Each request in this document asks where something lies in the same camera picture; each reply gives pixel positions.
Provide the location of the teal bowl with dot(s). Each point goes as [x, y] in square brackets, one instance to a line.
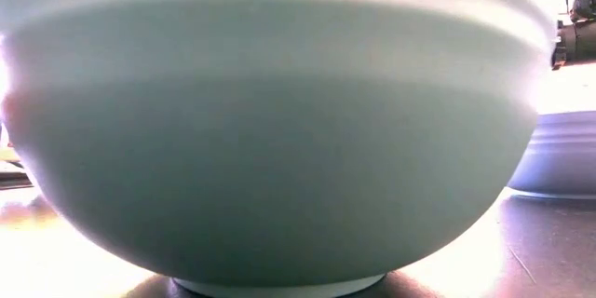
[279, 149]

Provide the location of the blue bowl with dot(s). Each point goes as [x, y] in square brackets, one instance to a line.
[563, 158]

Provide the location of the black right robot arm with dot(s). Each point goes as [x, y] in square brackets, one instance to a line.
[582, 39]

